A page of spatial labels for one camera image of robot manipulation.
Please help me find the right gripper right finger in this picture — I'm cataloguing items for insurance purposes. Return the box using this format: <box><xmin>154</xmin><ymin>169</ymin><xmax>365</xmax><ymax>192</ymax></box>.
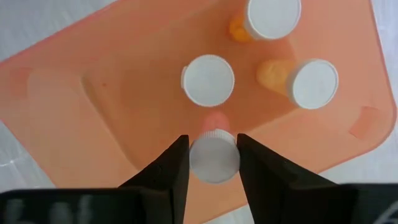
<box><xmin>236</xmin><ymin>133</ymin><xmax>340</xmax><ymax>224</ymax></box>

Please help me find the orange plastic bin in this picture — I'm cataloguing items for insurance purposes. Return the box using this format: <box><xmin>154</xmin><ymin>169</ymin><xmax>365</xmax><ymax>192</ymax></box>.
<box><xmin>0</xmin><ymin>0</ymin><xmax>397</xmax><ymax>224</ymax></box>

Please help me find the small white-capped medicine bottle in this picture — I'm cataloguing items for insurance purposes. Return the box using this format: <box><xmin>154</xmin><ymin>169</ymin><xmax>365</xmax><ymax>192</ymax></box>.
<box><xmin>256</xmin><ymin>58</ymin><xmax>340</xmax><ymax>110</ymax></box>
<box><xmin>180</xmin><ymin>54</ymin><xmax>236</xmax><ymax>108</ymax></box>
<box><xmin>229</xmin><ymin>0</ymin><xmax>302</xmax><ymax>44</ymax></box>
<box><xmin>188</xmin><ymin>111</ymin><xmax>241</xmax><ymax>184</ymax></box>

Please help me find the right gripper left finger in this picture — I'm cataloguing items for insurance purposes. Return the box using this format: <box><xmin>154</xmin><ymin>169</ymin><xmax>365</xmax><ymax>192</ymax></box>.
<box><xmin>119</xmin><ymin>134</ymin><xmax>190</xmax><ymax>224</ymax></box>

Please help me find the white plastic table sheet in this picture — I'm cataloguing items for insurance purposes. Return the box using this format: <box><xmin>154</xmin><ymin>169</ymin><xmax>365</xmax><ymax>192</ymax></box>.
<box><xmin>0</xmin><ymin>0</ymin><xmax>398</xmax><ymax>224</ymax></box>

